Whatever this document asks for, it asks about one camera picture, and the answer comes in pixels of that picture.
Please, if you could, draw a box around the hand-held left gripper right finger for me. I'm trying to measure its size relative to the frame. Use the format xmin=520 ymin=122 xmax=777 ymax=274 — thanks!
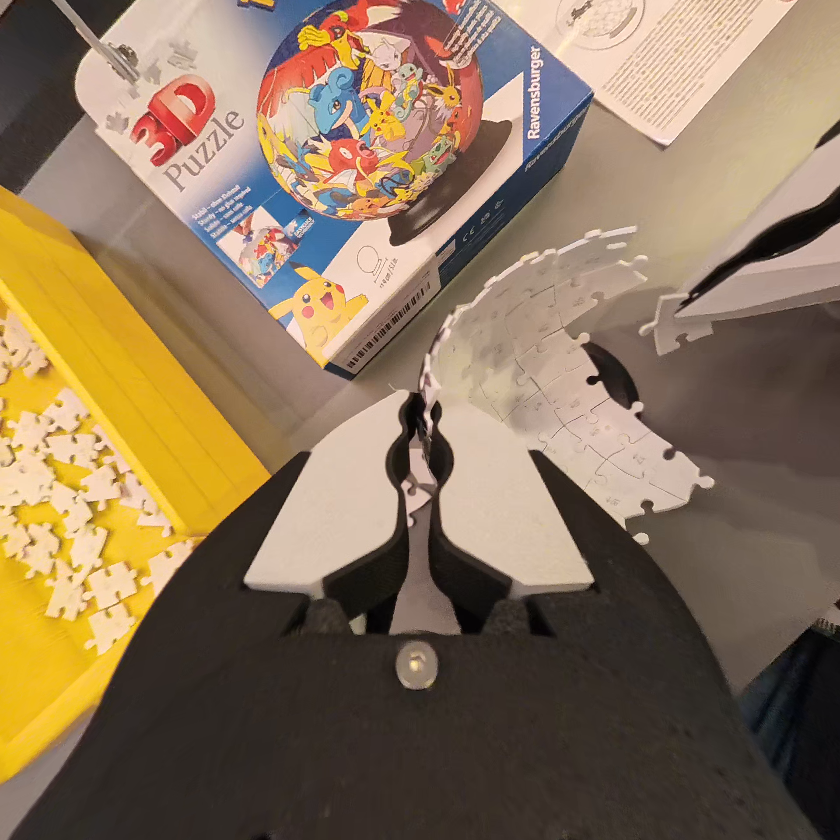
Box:
xmin=427 ymin=403 xmax=597 ymax=601

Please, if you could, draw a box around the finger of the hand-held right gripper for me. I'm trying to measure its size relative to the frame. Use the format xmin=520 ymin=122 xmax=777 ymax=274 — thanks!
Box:
xmin=672 ymin=225 xmax=840 ymax=324
xmin=681 ymin=133 xmax=840 ymax=308

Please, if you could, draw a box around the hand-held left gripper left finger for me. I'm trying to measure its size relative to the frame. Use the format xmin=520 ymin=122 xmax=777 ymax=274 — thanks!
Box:
xmin=243 ymin=390 xmax=421 ymax=601

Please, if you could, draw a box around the white curved puzzle piece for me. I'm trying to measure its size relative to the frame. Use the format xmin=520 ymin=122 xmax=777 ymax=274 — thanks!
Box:
xmin=640 ymin=292 xmax=714 ymax=357

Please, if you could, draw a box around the black round ball stand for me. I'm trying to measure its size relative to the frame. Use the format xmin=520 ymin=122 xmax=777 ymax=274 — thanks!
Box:
xmin=581 ymin=344 xmax=641 ymax=412

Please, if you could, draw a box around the partly built puzzle ball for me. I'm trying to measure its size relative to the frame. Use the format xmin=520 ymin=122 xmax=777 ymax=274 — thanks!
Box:
xmin=407 ymin=226 xmax=715 ymax=547

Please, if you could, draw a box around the yellow plastic bin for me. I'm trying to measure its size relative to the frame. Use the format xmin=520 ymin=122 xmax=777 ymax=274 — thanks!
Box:
xmin=0 ymin=187 xmax=271 ymax=785

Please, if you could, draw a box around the pile of white puzzle pieces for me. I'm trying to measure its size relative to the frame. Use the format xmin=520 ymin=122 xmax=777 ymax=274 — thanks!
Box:
xmin=0 ymin=311 xmax=198 ymax=657

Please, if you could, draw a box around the blue puzzle box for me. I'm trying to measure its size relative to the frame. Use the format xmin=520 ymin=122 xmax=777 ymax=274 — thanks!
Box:
xmin=74 ymin=0 xmax=595 ymax=382

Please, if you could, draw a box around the printed instruction sheet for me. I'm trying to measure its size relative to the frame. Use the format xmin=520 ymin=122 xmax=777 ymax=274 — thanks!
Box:
xmin=554 ymin=0 xmax=799 ymax=147

